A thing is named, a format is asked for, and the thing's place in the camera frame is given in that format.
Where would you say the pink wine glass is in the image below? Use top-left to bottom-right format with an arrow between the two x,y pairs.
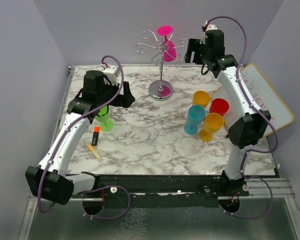
157,25 -> 177,62

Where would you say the chrome wine glass rack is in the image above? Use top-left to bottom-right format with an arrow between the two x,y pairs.
135,29 -> 188,101

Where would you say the whiteboard with yellow frame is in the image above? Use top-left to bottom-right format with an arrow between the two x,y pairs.
211,63 -> 294,130

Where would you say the blue wine glass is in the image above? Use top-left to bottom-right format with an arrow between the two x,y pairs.
184,104 -> 206,135

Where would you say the red wine glass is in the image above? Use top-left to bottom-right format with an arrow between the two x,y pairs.
209,98 -> 230,117

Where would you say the orange capped marker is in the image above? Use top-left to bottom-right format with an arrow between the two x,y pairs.
91,126 -> 100,146

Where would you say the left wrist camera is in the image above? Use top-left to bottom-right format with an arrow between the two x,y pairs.
101,64 -> 120,86

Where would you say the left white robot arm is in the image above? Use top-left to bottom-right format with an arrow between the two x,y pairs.
25,70 -> 135,205

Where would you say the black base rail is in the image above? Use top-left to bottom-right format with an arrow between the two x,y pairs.
73,174 -> 249,209

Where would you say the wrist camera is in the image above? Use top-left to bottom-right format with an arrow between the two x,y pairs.
201,21 -> 218,32
101,64 -> 120,86

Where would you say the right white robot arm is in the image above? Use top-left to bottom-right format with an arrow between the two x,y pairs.
184,29 -> 271,196

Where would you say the green wine glass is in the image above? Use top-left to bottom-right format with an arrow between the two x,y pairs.
95,105 -> 114,132

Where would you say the beige tube on table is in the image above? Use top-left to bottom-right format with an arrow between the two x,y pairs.
86,143 -> 103,162

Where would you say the aluminium frame rail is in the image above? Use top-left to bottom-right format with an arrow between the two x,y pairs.
47,66 -> 76,151

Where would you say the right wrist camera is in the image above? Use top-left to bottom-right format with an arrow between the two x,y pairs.
201,21 -> 218,32

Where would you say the yellow wine glass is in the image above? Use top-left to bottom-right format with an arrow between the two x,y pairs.
192,90 -> 211,108

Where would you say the orange wine glass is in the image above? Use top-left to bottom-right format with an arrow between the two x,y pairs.
198,112 -> 224,142

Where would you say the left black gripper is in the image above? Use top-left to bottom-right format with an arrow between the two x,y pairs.
97,77 -> 135,108

